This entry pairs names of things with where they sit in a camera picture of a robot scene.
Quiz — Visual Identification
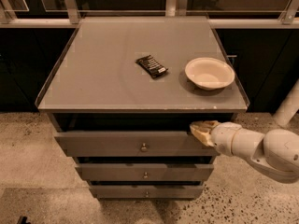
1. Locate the grey top drawer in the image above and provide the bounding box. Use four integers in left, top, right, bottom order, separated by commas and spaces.
55, 131, 219, 157

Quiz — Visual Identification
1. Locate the grey drawer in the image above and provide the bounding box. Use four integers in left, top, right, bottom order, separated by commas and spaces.
55, 131, 219, 157
90, 185, 204, 199
76, 163, 214, 182

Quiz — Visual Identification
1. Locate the black snack bar wrapper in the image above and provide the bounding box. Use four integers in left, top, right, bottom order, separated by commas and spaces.
135, 55, 167, 78

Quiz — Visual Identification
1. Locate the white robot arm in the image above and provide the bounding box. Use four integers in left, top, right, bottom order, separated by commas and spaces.
190, 82, 299, 183

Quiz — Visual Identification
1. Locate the small black floor object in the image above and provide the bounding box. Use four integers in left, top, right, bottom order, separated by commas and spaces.
17, 216, 31, 224

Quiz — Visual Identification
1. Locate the metal window railing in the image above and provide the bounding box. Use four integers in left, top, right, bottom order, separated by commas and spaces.
0, 0, 299, 29

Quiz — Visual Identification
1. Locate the grey middle drawer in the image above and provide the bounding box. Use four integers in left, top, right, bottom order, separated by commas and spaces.
76, 163, 214, 182

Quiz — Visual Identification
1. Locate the grey bottom drawer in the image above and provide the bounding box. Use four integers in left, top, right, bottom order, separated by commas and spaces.
90, 185, 204, 199

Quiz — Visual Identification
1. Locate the grey drawer cabinet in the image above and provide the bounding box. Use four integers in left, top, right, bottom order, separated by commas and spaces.
36, 17, 249, 188

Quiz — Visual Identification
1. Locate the white paper bowl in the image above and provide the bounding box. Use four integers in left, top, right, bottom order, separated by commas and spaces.
185, 57, 235, 91

